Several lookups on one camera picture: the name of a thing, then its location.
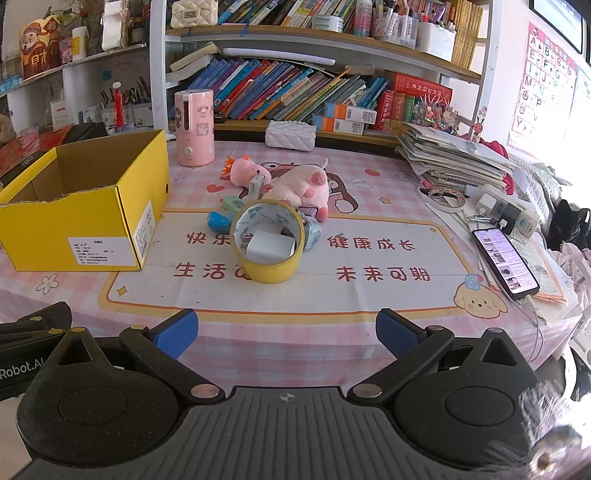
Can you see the printed paper sheets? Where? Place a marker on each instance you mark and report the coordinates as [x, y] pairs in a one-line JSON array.
[[549, 272]]

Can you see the pink printed table mat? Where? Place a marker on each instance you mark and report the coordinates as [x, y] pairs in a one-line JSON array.
[[369, 295]]

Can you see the white quilted pouch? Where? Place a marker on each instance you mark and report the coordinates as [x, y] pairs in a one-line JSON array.
[[291, 136]]

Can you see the red tassel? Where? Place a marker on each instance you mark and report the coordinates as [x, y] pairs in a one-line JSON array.
[[119, 108]]

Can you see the pink plush pig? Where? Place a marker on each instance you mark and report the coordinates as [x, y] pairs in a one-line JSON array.
[[300, 184]]

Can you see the red thick dictionary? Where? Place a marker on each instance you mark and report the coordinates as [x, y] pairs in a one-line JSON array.
[[384, 110]]

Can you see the alphabet wall poster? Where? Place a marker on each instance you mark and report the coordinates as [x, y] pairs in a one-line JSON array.
[[542, 83]]

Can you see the white wooden bookshelf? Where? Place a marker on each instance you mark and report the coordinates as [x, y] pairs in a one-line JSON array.
[[158, 69]]

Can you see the blue soft lump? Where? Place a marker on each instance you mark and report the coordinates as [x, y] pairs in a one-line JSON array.
[[219, 222]]

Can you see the red figure decoration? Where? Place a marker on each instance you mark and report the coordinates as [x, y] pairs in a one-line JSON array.
[[39, 50]]

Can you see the black smartphone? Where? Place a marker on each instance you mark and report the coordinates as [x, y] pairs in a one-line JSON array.
[[505, 261]]

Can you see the pink humidifier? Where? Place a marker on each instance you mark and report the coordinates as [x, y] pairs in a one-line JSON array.
[[196, 134]]

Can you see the row of yellow books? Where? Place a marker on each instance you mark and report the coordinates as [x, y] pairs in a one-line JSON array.
[[466, 34]]

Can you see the white power strip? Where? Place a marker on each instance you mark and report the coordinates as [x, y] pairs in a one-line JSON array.
[[512, 210]]

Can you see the yellow cardboard box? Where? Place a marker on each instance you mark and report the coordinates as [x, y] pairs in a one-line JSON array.
[[106, 221]]

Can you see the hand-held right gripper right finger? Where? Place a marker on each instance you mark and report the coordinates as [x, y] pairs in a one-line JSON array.
[[397, 334]]

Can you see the stack of papers and notebooks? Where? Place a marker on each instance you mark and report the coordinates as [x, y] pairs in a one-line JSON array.
[[452, 154]]

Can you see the colourful spiky ornament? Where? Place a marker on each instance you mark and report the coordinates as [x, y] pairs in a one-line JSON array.
[[436, 113]]

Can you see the white tape roll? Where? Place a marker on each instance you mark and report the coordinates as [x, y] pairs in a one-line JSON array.
[[328, 24]]

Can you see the row of thin paperback books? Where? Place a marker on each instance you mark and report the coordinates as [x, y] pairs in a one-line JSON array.
[[295, 11]]

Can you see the magenta cloth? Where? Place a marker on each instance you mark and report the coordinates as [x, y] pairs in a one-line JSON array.
[[496, 150]]

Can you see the white pen container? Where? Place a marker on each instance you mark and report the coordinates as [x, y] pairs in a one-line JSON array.
[[436, 41]]

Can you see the small pink plush dinosaur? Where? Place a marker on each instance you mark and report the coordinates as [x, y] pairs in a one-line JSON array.
[[242, 170]]

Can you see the dark cloth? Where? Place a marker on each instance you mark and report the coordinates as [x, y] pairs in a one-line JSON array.
[[570, 224]]

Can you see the white canvas bag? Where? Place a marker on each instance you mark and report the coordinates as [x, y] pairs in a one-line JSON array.
[[122, 27]]

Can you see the flat black box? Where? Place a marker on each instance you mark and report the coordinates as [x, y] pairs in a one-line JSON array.
[[21, 168]]

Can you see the white charger plug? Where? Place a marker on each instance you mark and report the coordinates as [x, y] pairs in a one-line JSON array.
[[268, 247]]

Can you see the red hardcover book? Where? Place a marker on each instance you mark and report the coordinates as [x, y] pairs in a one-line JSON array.
[[420, 85]]

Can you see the small white box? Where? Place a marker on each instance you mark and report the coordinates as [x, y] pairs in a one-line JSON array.
[[256, 187]]

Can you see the row of colourful books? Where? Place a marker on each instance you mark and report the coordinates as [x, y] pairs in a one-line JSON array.
[[286, 90]]

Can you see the white quilted bag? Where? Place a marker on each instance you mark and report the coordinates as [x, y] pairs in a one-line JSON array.
[[194, 14]]

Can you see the orange white carton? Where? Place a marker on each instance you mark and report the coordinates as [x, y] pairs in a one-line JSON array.
[[351, 112], [339, 125]]

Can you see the yellow tape roll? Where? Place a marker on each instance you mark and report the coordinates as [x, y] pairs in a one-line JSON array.
[[272, 272]]

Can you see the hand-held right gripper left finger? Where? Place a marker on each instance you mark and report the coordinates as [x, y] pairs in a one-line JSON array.
[[178, 334]]

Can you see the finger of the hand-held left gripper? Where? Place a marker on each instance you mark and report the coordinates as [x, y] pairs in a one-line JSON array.
[[55, 314], [27, 336]]

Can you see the pink pen holder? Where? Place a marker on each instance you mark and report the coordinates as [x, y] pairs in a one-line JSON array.
[[392, 32]]

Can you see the black framed screen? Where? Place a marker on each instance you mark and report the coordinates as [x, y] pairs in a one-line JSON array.
[[556, 18]]

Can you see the patterned ribbon rolls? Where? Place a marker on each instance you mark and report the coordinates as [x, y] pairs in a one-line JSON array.
[[443, 196]]

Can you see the white bottle yellow label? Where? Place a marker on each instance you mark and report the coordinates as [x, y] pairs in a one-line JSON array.
[[80, 44]]

